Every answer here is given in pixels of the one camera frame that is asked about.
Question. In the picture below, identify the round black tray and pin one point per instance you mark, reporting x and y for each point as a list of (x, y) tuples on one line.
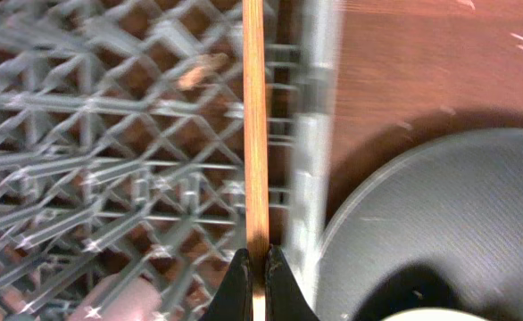
[(439, 226)]

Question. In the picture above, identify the grey plastic dishwasher rack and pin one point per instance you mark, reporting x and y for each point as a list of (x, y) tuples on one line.
[(121, 152)]

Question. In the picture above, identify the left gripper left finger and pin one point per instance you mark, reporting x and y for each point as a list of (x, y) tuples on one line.
[(233, 300)]

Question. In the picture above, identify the wooden chopstick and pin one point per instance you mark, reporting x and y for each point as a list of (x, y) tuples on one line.
[(256, 151)]

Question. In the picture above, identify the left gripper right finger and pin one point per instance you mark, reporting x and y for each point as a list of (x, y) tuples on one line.
[(284, 299)]

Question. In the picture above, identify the grey round plate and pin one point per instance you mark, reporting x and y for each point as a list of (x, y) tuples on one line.
[(433, 314)]

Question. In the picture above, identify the pink plastic cup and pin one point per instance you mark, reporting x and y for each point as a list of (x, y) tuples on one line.
[(137, 302)]

